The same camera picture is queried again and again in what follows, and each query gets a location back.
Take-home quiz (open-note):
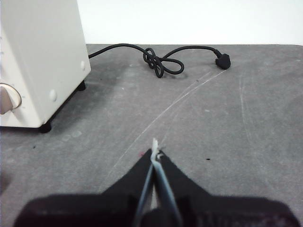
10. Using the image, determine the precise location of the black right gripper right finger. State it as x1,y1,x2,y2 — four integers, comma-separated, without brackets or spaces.
153,152,299,227

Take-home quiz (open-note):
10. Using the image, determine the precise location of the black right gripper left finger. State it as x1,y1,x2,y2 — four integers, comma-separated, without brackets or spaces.
14,148,154,227

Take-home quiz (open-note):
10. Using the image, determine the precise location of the cream oven knob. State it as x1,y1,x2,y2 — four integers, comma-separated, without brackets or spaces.
0,82,23,115

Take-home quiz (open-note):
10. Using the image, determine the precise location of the cream Toshiba toaster oven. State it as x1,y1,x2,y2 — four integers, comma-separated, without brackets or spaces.
0,0,92,134

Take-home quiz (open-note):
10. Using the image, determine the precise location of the black power cable with plug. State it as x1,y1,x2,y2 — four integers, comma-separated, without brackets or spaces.
88,44,232,79

